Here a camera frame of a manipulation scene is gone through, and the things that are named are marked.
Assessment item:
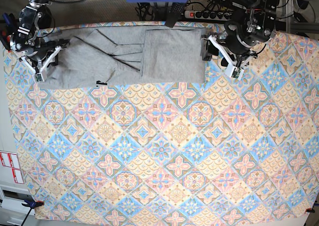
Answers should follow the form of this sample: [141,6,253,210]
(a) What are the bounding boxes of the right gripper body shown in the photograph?
[23,39,70,58]

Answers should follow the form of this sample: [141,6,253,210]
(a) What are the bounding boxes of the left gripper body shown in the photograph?
[220,33,257,61]

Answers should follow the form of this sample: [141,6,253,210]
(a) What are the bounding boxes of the grey T-shirt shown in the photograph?
[39,26,205,90]

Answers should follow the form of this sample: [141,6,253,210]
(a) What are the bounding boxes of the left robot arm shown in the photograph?
[201,0,277,62]

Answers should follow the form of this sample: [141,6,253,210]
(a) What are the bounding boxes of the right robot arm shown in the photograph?
[0,0,69,73]

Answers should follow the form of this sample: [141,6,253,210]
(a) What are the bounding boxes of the white power strip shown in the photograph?
[183,10,233,21]

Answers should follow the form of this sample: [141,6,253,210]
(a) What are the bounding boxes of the blue orange clamp top-left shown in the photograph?
[0,13,15,52]

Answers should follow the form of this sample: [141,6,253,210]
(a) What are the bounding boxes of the black remote on table edge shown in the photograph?
[164,2,185,28]

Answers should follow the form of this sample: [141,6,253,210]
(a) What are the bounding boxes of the patterned tablecloth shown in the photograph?
[3,33,319,226]

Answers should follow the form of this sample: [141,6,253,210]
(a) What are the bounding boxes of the red white label stickers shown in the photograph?
[0,151,24,184]

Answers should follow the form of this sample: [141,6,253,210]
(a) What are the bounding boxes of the blue orange clamp bottom-left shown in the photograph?
[21,200,44,209]

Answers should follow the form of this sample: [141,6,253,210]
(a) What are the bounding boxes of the orange clamp bottom-right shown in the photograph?
[306,208,315,213]

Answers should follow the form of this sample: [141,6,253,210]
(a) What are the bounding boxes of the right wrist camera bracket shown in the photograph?
[19,45,62,83]

